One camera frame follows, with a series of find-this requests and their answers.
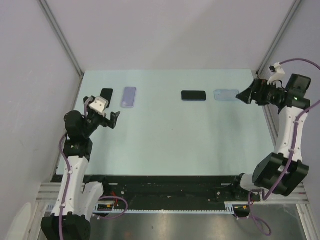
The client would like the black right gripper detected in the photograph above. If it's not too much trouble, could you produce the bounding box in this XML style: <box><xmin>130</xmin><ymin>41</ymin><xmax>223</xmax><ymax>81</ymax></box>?
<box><xmin>236</xmin><ymin>78</ymin><xmax>287</xmax><ymax>106</ymax></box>

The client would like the light blue phone case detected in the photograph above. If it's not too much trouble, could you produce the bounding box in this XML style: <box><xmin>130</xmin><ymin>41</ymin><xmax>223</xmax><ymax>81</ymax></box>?
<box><xmin>214</xmin><ymin>89</ymin><xmax>240</xmax><ymax>101</ymax></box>

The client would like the lilac phone case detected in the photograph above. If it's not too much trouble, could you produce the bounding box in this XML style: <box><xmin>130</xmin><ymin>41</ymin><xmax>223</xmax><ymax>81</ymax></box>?
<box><xmin>120</xmin><ymin>87</ymin><xmax>137</xmax><ymax>108</ymax></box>

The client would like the black smartphone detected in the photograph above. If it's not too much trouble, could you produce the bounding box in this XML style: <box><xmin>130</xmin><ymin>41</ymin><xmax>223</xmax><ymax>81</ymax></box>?
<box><xmin>100</xmin><ymin>88</ymin><xmax>114</xmax><ymax>104</ymax></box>

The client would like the black phone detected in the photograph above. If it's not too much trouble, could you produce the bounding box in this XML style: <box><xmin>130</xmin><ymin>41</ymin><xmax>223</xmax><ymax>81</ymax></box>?
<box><xmin>181</xmin><ymin>90</ymin><xmax>207</xmax><ymax>101</ymax></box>

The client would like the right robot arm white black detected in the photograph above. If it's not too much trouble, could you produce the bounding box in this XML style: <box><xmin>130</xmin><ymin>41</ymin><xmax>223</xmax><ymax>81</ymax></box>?
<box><xmin>230</xmin><ymin>74</ymin><xmax>311</xmax><ymax>201</ymax></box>

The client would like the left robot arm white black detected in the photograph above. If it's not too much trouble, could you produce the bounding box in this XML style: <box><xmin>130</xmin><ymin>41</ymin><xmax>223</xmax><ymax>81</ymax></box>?
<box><xmin>41</xmin><ymin>110</ymin><xmax>121</xmax><ymax>240</ymax></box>

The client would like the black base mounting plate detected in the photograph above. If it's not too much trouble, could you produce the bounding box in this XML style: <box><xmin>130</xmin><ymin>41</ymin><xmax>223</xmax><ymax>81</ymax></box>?
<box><xmin>51</xmin><ymin>174</ymin><xmax>292</xmax><ymax>211</ymax></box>

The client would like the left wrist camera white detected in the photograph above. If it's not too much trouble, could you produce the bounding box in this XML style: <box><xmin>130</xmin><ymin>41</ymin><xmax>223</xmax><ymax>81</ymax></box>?
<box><xmin>89</xmin><ymin>96</ymin><xmax>109</xmax><ymax>117</ymax></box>

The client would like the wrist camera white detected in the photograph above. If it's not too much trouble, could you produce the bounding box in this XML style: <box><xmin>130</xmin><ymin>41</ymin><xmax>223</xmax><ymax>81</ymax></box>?
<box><xmin>267</xmin><ymin>62</ymin><xmax>285</xmax><ymax>85</ymax></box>
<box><xmin>89</xmin><ymin>96</ymin><xmax>109</xmax><ymax>117</ymax></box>

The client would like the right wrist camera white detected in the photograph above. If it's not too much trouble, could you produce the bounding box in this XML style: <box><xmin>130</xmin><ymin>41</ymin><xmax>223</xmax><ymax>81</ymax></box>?
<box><xmin>267</xmin><ymin>62</ymin><xmax>285</xmax><ymax>85</ymax></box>

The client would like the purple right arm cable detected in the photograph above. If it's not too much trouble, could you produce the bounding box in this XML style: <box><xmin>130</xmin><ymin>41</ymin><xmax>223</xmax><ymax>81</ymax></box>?
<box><xmin>247</xmin><ymin>58</ymin><xmax>320</xmax><ymax>237</ymax></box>

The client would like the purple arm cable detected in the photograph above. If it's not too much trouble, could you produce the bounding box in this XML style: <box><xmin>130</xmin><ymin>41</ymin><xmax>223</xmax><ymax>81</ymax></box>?
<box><xmin>57</xmin><ymin>96</ymin><xmax>129</xmax><ymax>240</ymax></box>
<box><xmin>247</xmin><ymin>58</ymin><xmax>320</xmax><ymax>237</ymax></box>

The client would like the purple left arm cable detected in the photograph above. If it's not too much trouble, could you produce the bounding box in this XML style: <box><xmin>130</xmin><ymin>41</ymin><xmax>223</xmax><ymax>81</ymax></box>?
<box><xmin>57</xmin><ymin>96</ymin><xmax>129</xmax><ymax>240</ymax></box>

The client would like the aluminium corner frame post right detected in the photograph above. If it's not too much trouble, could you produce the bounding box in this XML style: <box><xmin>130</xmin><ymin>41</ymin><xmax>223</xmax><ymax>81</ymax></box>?
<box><xmin>252</xmin><ymin>0</ymin><xmax>304</xmax><ymax>77</ymax></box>

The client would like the aluminium corner frame post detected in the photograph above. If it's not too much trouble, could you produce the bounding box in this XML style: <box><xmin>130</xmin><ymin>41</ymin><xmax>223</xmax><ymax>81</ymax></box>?
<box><xmin>37</xmin><ymin>0</ymin><xmax>84</xmax><ymax>79</ymax></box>
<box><xmin>252</xmin><ymin>0</ymin><xmax>304</xmax><ymax>77</ymax></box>

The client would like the white slotted cable duct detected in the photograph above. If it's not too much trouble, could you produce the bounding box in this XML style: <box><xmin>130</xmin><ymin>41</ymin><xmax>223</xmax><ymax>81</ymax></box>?
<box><xmin>93</xmin><ymin>203</ymin><xmax>249</xmax><ymax>215</ymax></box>

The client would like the aluminium front rail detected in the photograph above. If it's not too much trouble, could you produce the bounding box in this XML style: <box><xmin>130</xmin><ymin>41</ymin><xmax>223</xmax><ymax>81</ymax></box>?
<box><xmin>36</xmin><ymin>182</ymin><xmax>309</xmax><ymax>204</ymax></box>

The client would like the aluminium corner frame post left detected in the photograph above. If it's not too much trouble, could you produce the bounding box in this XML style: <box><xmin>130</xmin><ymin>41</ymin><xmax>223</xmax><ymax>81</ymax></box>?
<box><xmin>37</xmin><ymin>0</ymin><xmax>84</xmax><ymax>79</ymax></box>

